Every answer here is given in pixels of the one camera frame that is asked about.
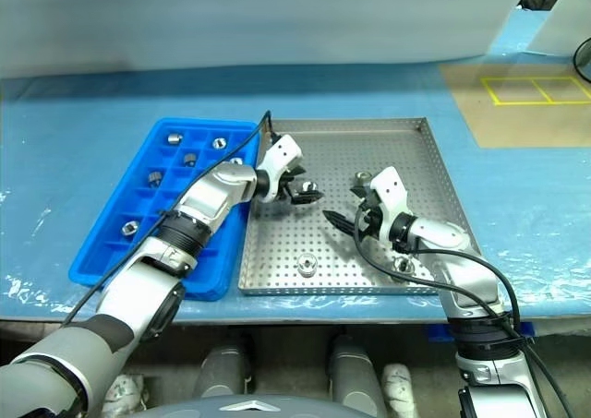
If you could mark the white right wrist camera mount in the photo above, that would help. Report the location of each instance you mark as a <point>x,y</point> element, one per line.
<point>391,192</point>

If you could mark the brown cardboard mat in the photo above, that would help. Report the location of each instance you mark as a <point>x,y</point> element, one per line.
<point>517,123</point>

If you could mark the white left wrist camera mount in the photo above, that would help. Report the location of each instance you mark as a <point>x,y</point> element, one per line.
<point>282,155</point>

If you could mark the yellow tape rectangle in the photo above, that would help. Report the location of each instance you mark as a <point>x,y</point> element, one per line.
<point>535,89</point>

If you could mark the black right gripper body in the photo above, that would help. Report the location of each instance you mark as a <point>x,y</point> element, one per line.
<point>369,217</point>

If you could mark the white robot foot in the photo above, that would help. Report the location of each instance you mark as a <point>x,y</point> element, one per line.
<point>124,392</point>
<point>399,388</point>

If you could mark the metal roller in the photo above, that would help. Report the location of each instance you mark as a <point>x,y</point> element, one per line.
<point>402,265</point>
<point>189,159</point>
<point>308,186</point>
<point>362,176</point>
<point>174,138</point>
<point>307,265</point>
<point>154,178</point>
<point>130,228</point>
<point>220,143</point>
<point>236,161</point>

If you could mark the white upright panel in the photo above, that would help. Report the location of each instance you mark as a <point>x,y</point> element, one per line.
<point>568,21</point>

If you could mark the grey robot leg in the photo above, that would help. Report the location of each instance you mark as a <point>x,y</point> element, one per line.
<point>224,367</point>
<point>353,372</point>

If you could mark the blue bracket under table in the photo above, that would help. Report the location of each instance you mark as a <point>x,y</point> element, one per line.
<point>436,332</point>

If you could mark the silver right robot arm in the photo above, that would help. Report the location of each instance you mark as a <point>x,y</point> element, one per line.
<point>466,279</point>

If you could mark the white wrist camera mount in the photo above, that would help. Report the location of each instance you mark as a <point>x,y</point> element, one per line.
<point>391,192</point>
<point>282,155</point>

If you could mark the white foam backdrop sheet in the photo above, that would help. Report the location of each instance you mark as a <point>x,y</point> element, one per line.
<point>231,16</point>

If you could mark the blue compartment tray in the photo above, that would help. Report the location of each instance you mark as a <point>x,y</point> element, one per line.
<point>115,256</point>

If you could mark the grey robot torso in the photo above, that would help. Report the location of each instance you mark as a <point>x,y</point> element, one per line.
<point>249,409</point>

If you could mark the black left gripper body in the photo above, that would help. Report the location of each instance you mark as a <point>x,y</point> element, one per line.
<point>282,191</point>

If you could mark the perforated steel tray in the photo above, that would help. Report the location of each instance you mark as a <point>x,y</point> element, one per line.
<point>277,233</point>

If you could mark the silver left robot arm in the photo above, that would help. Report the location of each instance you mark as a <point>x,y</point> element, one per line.
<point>208,201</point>

